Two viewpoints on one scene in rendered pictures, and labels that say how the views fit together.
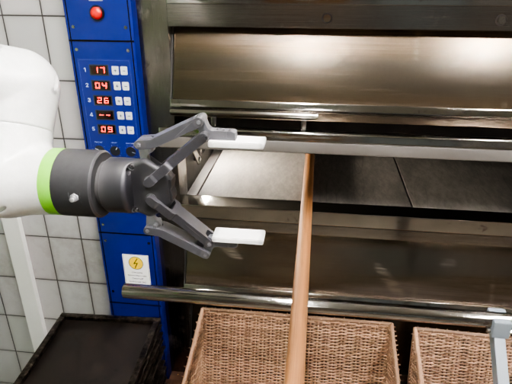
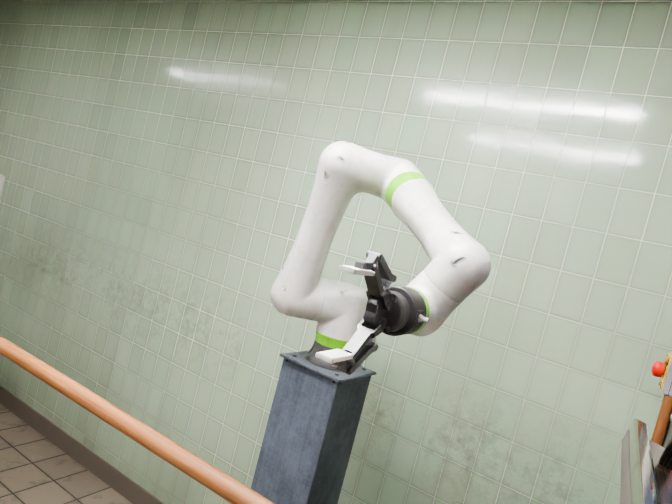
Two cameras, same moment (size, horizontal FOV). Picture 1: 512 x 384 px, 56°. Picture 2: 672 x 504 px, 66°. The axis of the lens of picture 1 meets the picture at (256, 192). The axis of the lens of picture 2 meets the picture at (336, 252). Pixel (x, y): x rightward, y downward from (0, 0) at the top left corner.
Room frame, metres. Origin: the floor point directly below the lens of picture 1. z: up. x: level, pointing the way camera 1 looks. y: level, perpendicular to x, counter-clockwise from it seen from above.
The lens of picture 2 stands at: (0.84, -0.71, 1.61)
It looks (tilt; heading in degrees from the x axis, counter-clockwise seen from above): 3 degrees down; 112
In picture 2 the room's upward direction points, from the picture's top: 14 degrees clockwise
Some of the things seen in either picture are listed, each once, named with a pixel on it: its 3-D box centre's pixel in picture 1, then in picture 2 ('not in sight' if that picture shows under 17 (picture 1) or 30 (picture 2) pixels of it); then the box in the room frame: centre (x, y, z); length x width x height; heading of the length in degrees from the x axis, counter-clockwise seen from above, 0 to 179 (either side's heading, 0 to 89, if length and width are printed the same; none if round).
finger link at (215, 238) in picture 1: (238, 235); (334, 355); (0.58, 0.02, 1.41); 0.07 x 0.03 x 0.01; 83
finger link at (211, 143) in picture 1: (237, 142); (357, 270); (0.58, 0.02, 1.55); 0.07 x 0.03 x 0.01; 83
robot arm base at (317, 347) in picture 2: not in sight; (341, 352); (0.32, 0.79, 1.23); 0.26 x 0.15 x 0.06; 80
